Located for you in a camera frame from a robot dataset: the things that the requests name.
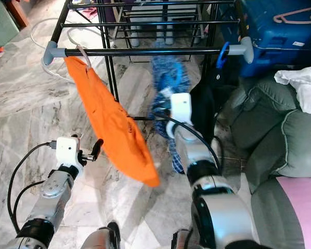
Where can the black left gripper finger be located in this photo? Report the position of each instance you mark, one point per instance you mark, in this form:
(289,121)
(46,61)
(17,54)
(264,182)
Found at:
(97,148)

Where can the blue plaid shirt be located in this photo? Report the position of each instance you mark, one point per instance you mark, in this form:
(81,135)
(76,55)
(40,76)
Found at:
(160,129)

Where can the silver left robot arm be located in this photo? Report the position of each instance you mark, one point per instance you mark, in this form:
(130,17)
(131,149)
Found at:
(52,197)

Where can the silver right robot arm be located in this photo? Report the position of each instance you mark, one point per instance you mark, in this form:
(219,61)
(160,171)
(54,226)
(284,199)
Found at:
(228,218)

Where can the pink clothes hanger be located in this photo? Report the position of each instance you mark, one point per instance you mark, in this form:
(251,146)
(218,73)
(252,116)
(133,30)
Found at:
(85,54)
(287,21)

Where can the orange shirt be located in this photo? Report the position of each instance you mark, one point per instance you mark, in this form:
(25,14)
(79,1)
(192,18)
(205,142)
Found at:
(114,119)

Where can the black metal clothes rack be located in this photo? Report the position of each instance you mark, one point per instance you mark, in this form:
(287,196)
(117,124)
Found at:
(150,52)

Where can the robot left leg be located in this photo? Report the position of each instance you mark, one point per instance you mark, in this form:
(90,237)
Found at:
(101,238)

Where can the dark green sofa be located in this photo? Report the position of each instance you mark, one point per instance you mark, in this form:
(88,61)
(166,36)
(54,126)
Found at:
(264,140)

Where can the blue suitcase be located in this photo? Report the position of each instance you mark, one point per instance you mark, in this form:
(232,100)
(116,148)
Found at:
(280,41)

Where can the white cloth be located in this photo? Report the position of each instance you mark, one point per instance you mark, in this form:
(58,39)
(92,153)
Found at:
(303,88)

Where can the green cabinet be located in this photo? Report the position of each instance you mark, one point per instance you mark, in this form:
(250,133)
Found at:
(2,23)

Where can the pink cushion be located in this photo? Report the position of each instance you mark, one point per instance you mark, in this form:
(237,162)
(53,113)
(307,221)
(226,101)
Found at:
(303,207)

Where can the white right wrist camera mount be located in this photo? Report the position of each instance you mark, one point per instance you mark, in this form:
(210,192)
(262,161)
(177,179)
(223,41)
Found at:
(181,109)

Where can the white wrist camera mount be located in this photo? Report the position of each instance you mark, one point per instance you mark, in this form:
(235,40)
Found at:
(181,109)
(67,151)

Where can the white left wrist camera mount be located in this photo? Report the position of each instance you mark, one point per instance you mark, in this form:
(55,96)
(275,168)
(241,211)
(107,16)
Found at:
(67,151)

